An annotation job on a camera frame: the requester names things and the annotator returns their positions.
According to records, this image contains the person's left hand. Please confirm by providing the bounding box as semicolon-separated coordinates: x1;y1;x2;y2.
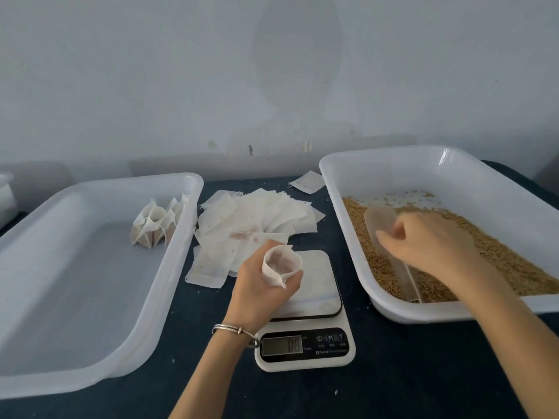
218;240;304;335

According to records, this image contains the person's right hand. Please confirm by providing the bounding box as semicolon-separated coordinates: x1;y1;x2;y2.
376;211;479;287

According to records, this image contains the person's right forearm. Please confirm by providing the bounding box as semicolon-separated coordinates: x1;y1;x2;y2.
452;259;559;419

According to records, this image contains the person's left forearm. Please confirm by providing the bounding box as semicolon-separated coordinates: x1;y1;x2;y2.
169;325;258;419

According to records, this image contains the clear plastic scoop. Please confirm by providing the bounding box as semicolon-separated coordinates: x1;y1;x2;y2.
365;206;422;304

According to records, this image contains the white digital kitchen scale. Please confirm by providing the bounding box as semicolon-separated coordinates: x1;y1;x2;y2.
254;250;356;372

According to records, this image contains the pile of empty filter bags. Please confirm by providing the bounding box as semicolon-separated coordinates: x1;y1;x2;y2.
185;189;327;289

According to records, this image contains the white plastic tray with grain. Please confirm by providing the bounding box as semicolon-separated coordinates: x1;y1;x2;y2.
319;145;559;324

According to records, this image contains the single flat white filter bag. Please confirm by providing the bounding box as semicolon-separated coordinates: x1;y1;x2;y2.
288;170;326;195

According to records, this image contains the pile of brown grain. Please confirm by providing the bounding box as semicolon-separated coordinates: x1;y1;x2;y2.
342;190;559;303

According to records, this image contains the filled white filter bag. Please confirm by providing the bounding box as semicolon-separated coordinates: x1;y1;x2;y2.
131;200;161;248
165;197;184;234
151;204;176;247

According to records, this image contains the dark blue table cover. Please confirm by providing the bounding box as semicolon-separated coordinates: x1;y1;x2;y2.
0;160;559;419

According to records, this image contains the large white plastic tray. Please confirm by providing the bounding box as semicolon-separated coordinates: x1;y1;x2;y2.
0;172;204;400

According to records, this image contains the silver bracelet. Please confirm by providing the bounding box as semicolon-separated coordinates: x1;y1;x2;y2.
212;324;261;349

